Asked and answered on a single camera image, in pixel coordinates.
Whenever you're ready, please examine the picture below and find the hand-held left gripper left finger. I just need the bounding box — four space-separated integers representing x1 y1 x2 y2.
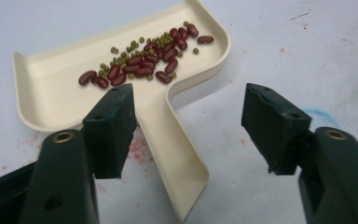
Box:
20 82 138 224

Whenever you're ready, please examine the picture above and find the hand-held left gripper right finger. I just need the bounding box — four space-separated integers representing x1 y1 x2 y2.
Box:
241 82 358 224

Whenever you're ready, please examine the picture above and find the cream plastic dustpan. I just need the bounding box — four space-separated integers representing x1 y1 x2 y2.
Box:
11 0 232 224

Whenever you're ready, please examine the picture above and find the pile of red and green beans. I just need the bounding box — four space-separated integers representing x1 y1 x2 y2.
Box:
77 20 215 90

